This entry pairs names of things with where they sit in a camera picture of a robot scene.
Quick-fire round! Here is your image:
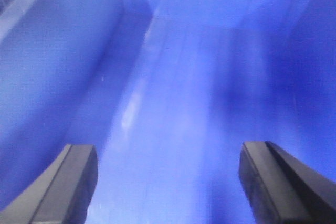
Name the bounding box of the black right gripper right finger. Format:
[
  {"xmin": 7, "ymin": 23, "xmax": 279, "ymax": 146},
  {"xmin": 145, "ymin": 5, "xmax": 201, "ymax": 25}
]
[{"xmin": 238, "ymin": 141, "xmax": 335, "ymax": 223}]

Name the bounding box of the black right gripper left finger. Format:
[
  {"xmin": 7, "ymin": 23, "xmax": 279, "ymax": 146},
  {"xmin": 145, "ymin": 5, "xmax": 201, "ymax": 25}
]
[{"xmin": 1, "ymin": 144, "xmax": 98, "ymax": 223}]

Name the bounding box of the blue plastic bin far right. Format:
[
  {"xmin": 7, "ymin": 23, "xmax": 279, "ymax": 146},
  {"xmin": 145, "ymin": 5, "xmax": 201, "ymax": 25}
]
[{"xmin": 1, "ymin": 0, "xmax": 335, "ymax": 223}]

